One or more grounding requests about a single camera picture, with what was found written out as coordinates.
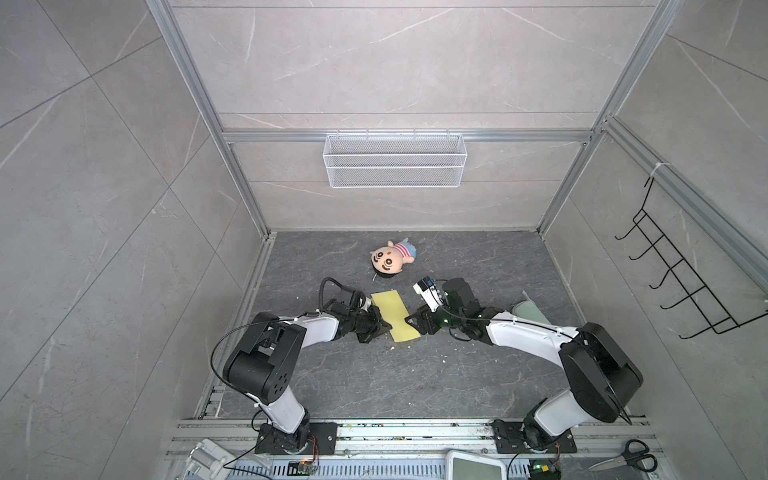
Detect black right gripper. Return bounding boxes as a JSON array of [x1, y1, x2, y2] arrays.
[[403, 298, 466, 336]]

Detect yellow square paper sheet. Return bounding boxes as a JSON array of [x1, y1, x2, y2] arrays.
[[372, 290, 421, 343]]

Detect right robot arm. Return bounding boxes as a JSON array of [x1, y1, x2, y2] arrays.
[[406, 277, 643, 451]]

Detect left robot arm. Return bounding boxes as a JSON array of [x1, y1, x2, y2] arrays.
[[221, 291, 392, 438]]

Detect plush doll toy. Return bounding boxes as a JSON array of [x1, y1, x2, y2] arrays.
[[370, 238, 417, 277]]

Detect white digital scale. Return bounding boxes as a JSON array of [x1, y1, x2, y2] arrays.
[[445, 450, 507, 480]]

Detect small green circuit board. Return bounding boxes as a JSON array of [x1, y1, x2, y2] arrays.
[[529, 461, 562, 480]]

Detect white device bottom left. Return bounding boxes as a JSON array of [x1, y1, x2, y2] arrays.
[[181, 439, 237, 480]]

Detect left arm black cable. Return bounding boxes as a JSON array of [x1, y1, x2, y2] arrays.
[[209, 277, 367, 409]]

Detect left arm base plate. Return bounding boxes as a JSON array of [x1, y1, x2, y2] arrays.
[[255, 422, 339, 455]]

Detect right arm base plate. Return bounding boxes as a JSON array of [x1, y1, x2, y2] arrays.
[[490, 419, 577, 454]]

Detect white wire mesh basket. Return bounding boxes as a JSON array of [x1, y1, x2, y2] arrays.
[[323, 133, 468, 189]]

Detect small red-wired circuit board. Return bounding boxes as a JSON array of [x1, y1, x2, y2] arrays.
[[287, 460, 319, 476]]

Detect black handled scissors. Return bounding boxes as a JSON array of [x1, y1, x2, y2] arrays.
[[589, 439, 658, 473]]

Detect black wire hook rack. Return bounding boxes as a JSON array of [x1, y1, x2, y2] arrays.
[[614, 176, 767, 340]]

